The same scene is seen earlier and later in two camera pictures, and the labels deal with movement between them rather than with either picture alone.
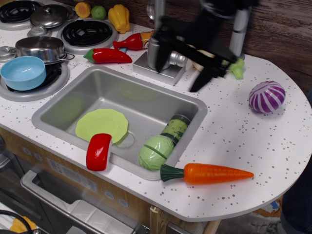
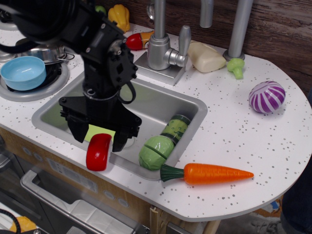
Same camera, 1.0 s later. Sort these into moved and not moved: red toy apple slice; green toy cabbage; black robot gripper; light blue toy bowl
Moved: black robot gripper
Not moved: green toy cabbage; red toy apple slice; light blue toy bowl
